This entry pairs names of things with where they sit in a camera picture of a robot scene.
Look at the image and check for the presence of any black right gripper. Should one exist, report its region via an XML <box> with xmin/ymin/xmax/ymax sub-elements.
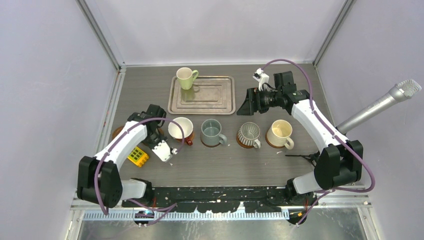
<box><xmin>237</xmin><ymin>86</ymin><xmax>283</xmax><ymax>116</ymax></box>

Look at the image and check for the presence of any cream mug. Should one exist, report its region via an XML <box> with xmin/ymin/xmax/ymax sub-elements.
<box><xmin>265</xmin><ymin>119</ymin><xmax>295</xmax><ymax>150</ymax></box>

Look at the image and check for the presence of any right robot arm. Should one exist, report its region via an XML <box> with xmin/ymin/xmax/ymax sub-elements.
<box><xmin>236</xmin><ymin>68</ymin><xmax>363</xmax><ymax>205</ymax></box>

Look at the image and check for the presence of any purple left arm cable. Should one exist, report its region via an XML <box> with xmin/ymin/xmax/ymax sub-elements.
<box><xmin>93</xmin><ymin>117</ymin><xmax>186</xmax><ymax>228</ymax></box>

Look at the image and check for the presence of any grey ribbed mug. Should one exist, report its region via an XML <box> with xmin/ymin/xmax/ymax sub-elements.
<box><xmin>239</xmin><ymin>122</ymin><xmax>262</xmax><ymax>149</ymax></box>

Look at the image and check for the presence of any silver microphone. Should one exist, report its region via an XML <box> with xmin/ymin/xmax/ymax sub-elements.
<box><xmin>336</xmin><ymin>79</ymin><xmax>422</xmax><ymax>135</ymax></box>

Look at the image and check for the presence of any silver metal tray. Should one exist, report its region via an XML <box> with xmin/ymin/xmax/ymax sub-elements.
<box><xmin>167</xmin><ymin>76</ymin><xmax>236</xmax><ymax>115</ymax></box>

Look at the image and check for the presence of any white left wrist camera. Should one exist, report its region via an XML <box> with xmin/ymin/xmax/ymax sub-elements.
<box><xmin>151</xmin><ymin>140</ymin><xmax>178</xmax><ymax>163</ymax></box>

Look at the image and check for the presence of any grooved wooden coaster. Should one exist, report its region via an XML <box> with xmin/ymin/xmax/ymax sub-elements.
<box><xmin>236</xmin><ymin>130</ymin><xmax>255</xmax><ymax>149</ymax></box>
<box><xmin>111</xmin><ymin>126</ymin><xmax>124</xmax><ymax>140</ymax></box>
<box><xmin>141</xmin><ymin>127</ymin><xmax>166</xmax><ymax>149</ymax></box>
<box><xmin>200</xmin><ymin>139</ymin><xmax>221</xmax><ymax>148</ymax></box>
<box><xmin>265</xmin><ymin>134</ymin><xmax>284</xmax><ymax>149</ymax></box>

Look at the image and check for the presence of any yellow toy block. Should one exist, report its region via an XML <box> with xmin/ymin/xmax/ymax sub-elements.
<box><xmin>127</xmin><ymin>146</ymin><xmax>150</xmax><ymax>168</ymax></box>

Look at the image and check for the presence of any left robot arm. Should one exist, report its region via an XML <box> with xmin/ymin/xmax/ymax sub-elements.
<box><xmin>76</xmin><ymin>104</ymin><xmax>172</xmax><ymax>208</ymax></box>

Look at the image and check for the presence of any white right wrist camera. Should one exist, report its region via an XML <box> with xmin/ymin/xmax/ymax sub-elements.
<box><xmin>252</xmin><ymin>68</ymin><xmax>270</xmax><ymax>91</ymax></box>

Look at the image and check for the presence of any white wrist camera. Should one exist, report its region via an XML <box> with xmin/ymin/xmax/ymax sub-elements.
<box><xmin>151</xmin><ymin>140</ymin><xmax>178</xmax><ymax>163</ymax></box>
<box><xmin>252</xmin><ymin>68</ymin><xmax>270</xmax><ymax>91</ymax></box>

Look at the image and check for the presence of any black microphone stand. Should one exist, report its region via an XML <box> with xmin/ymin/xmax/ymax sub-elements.
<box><xmin>285</xmin><ymin>153</ymin><xmax>319</xmax><ymax>167</ymax></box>

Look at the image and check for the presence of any light green mug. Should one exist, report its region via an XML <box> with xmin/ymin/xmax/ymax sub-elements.
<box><xmin>176</xmin><ymin>67</ymin><xmax>199</xmax><ymax>90</ymax></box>

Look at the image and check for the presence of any red white mug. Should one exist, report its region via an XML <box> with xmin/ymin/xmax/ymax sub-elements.
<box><xmin>167</xmin><ymin>117</ymin><xmax>195</xmax><ymax>146</ymax></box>

